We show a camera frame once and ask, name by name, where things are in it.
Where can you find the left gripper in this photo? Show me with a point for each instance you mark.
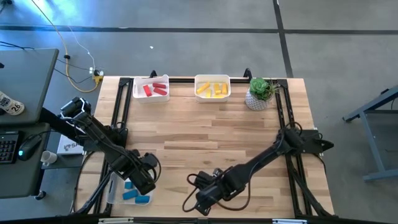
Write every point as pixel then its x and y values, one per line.
pixel 136 168

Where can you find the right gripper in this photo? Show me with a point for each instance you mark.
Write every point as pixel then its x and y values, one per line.
pixel 224 188

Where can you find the blue cylinder block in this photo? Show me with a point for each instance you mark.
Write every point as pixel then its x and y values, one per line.
pixel 142 199

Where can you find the blue rectangular block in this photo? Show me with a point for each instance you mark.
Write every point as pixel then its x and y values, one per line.
pixel 130 194

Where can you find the yellow rectangular block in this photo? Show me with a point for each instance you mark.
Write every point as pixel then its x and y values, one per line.
pixel 208 93
pixel 218 96

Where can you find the yellow cylinder block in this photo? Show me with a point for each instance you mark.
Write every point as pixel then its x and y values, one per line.
pixel 224 88

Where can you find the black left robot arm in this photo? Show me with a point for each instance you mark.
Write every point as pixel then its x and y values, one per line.
pixel 99 140

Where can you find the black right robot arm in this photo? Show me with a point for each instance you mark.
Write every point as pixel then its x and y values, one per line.
pixel 264 157

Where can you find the clear plastic bin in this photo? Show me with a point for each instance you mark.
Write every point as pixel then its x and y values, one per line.
pixel 113 193

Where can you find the white printed box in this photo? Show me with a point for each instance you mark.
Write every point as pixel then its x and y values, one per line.
pixel 66 148

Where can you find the white cup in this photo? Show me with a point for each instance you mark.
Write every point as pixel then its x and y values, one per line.
pixel 49 157

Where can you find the white plastic bin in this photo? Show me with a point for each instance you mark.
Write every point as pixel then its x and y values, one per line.
pixel 212 77
pixel 138 81

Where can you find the black caster wheel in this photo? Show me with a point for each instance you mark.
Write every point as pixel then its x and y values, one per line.
pixel 40 195

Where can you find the potted succulent patterned pot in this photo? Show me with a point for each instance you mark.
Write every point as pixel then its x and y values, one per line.
pixel 256 99

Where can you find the yellow power plug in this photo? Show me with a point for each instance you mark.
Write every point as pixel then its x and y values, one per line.
pixel 97 78

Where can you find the black computer mouse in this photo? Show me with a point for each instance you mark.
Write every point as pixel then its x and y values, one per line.
pixel 29 146

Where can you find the white power adapter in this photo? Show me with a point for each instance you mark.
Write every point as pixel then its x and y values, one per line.
pixel 92 71

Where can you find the dark desk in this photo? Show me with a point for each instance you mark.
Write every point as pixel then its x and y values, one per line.
pixel 18 180

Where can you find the black keyboard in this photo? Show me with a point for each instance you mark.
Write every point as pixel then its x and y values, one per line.
pixel 7 147

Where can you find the white item printed 26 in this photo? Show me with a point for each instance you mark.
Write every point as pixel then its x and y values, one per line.
pixel 11 105

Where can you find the grey desk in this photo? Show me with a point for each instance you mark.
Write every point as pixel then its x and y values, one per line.
pixel 28 81

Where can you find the grey steel table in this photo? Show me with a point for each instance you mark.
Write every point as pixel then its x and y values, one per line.
pixel 373 105

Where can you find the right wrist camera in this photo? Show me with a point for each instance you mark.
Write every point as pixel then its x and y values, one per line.
pixel 205 179

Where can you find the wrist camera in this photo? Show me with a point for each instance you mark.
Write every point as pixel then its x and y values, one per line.
pixel 151 160
pixel 205 179

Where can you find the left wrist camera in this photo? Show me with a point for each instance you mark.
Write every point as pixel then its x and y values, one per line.
pixel 151 160

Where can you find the silver bracket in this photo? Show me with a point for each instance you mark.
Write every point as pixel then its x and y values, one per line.
pixel 115 220
pixel 289 221

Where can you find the black aluminium table frame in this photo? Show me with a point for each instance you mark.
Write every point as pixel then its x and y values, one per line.
pixel 183 80

